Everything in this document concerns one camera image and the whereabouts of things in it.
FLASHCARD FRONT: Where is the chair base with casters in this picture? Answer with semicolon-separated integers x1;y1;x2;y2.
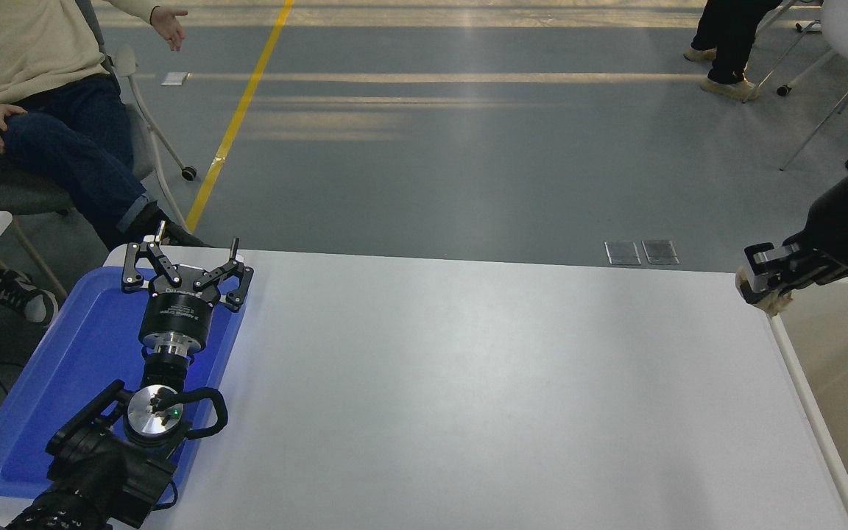
755;0;822;35

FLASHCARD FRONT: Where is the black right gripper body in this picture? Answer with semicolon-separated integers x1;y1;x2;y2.
798;169;848;275

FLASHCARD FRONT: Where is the person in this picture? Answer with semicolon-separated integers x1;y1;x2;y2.
684;0;782;102
0;0;213;327

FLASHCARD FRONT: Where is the person's foot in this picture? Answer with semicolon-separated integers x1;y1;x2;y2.
0;266;59;327
132;202;213;248

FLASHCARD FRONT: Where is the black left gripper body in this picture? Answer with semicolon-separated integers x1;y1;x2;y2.
140;265;222;342

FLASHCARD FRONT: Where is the metal floor outlet cover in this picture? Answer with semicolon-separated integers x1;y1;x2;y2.
605;240;642;266
643;239;680;266

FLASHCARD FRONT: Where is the tan paper ball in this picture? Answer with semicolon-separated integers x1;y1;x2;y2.
735;266;794;317

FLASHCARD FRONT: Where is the grey chair white frame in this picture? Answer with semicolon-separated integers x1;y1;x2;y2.
0;0;200;301

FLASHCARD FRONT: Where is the person's left hand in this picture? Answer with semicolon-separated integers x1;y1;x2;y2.
150;6;189;52

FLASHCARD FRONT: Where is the blue plastic tray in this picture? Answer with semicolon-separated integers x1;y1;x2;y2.
0;265;250;501

